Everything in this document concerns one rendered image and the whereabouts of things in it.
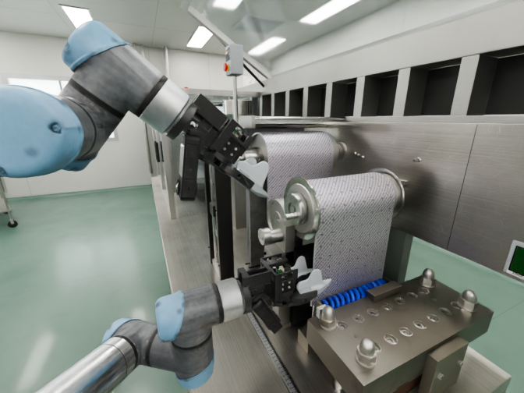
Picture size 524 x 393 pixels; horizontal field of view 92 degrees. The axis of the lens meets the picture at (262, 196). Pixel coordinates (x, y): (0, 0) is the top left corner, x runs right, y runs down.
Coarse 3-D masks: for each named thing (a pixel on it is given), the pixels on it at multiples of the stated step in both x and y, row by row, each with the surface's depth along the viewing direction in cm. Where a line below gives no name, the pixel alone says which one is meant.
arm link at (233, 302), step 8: (224, 280) 49; (232, 280) 49; (224, 288) 47; (232, 288) 47; (240, 288) 48; (224, 296) 46; (232, 296) 46; (240, 296) 47; (224, 304) 45; (232, 304) 46; (240, 304) 46; (224, 312) 45; (232, 312) 46; (240, 312) 47; (224, 320) 46
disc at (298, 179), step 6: (294, 180) 59; (300, 180) 57; (306, 180) 55; (288, 186) 62; (306, 186) 55; (312, 186) 53; (312, 192) 53; (312, 198) 53; (318, 204) 52; (318, 210) 52; (318, 216) 52; (318, 222) 52; (312, 228) 55; (300, 234) 59; (306, 234) 57; (312, 234) 55
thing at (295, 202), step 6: (288, 198) 59; (294, 198) 56; (300, 198) 55; (288, 204) 59; (294, 204) 56; (300, 204) 54; (306, 204) 55; (288, 210) 59; (294, 210) 57; (300, 210) 54; (306, 210) 55; (300, 216) 55; (306, 216) 55; (294, 222) 57; (300, 222) 56
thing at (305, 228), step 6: (390, 180) 64; (294, 186) 59; (300, 186) 56; (288, 192) 62; (294, 192) 59; (300, 192) 57; (306, 192) 54; (396, 192) 63; (306, 198) 55; (396, 198) 64; (312, 204) 53; (312, 210) 53; (312, 216) 54; (306, 222) 56; (312, 222) 54; (300, 228) 59; (306, 228) 56
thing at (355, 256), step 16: (384, 224) 63; (320, 240) 55; (336, 240) 58; (352, 240) 60; (368, 240) 62; (384, 240) 65; (320, 256) 57; (336, 256) 59; (352, 256) 61; (368, 256) 64; (384, 256) 67; (336, 272) 60; (352, 272) 63; (368, 272) 66; (336, 288) 62; (352, 288) 65
